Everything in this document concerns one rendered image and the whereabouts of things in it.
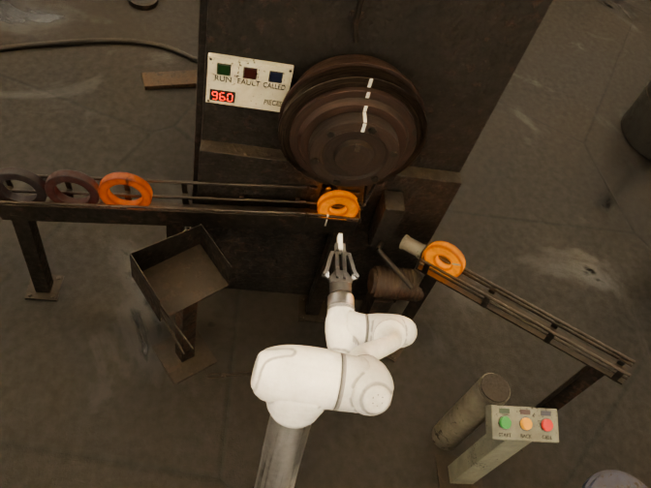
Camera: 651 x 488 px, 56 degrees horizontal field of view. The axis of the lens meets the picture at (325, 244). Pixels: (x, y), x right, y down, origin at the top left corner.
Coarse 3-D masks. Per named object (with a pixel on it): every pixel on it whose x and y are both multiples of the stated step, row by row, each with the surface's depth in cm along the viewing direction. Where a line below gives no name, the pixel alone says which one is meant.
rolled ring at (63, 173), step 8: (48, 176) 211; (56, 176) 208; (64, 176) 208; (72, 176) 208; (80, 176) 210; (88, 176) 212; (48, 184) 211; (56, 184) 211; (80, 184) 211; (88, 184) 211; (96, 184) 215; (48, 192) 214; (56, 192) 216; (88, 192) 215; (96, 192) 215; (56, 200) 218; (64, 200) 219; (72, 200) 220; (80, 200) 221; (88, 200) 218; (96, 200) 218
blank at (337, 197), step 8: (328, 192) 221; (336, 192) 220; (344, 192) 220; (320, 200) 222; (328, 200) 220; (336, 200) 220; (344, 200) 220; (352, 200) 220; (320, 208) 224; (328, 208) 224; (344, 208) 228; (352, 208) 224; (352, 216) 228
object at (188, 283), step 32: (160, 256) 210; (192, 256) 216; (224, 256) 205; (160, 288) 207; (192, 288) 209; (224, 288) 211; (160, 320) 201; (192, 320) 231; (160, 352) 256; (192, 352) 254
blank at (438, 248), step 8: (432, 248) 222; (440, 248) 220; (448, 248) 218; (456, 248) 219; (424, 256) 227; (432, 256) 225; (448, 256) 220; (456, 256) 218; (440, 264) 227; (448, 264) 227; (456, 264) 220; (464, 264) 221; (448, 272) 226; (456, 272) 223
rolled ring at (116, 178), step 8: (112, 176) 210; (120, 176) 210; (128, 176) 211; (136, 176) 212; (104, 184) 211; (112, 184) 212; (120, 184) 212; (128, 184) 212; (136, 184) 212; (144, 184) 214; (104, 192) 215; (144, 192) 215; (152, 192) 219; (104, 200) 218; (112, 200) 219; (120, 200) 222; (128, 200) 223; (136, 200) 222; (144, 200) 219
